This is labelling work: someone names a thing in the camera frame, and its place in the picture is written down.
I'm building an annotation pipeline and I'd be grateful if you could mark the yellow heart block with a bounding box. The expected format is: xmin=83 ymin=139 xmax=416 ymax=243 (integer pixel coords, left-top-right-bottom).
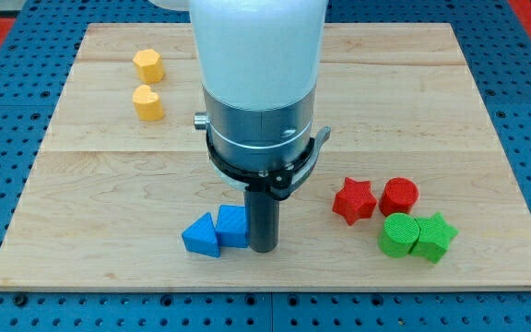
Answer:
xmin=132 ymin=84 xmax=165 ymax=121

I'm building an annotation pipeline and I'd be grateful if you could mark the blue cube block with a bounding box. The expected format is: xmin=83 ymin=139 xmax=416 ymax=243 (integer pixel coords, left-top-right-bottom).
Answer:
xmin=216 ymin=205 xmax=249 ymax=248

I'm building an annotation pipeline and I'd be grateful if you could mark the wooden board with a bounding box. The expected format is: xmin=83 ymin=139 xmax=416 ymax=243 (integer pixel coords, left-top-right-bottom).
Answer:
xmin=0 ymin=23 xmax=531 ymax=292

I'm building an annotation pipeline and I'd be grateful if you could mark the yellow hexagon block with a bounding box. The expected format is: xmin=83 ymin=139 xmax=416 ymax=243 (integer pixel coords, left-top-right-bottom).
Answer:
xmin=133 ymin=49 xmax=165 ymax=84

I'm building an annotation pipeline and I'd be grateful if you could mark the green star block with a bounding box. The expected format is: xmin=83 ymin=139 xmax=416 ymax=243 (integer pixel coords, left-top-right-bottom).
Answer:
xmin=409 ymin=212 xmax=459 ymax=264

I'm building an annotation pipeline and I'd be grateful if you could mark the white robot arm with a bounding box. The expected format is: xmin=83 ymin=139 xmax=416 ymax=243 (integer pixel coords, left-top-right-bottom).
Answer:
xmin=151 ymin=0 xmax=329 ymax=195

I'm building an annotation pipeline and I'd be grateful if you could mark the black cylindrical pointer tool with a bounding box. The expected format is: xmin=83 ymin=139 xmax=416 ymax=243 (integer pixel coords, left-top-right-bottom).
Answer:
xmin=244 ymin=191 xmax=279 ymax=253

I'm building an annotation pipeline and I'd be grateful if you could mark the black clamp ring with lever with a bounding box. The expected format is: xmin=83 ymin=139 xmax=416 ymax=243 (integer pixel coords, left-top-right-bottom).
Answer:
xmin=205 ymin=125 xmax=333 ymax=202

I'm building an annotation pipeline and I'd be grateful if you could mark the blue triangle block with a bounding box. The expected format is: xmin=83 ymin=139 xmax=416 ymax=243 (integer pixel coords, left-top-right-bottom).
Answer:
xmin=182 ymin=213 xmax=220 ymax=258

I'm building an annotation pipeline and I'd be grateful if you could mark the red star block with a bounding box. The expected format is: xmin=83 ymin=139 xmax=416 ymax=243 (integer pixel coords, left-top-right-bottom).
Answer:
xmin=332 ymin=177 xmax=377 ymax=226

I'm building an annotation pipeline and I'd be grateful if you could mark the red cylinder block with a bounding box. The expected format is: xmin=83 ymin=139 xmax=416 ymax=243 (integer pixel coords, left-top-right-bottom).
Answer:
xmin=379 ymin=177 xmax=419 ymax=217

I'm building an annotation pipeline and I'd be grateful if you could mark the green cylinder block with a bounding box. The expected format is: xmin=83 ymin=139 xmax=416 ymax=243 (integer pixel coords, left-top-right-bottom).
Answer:
xmin=378 ymin=212 xmax=420 ymax=258

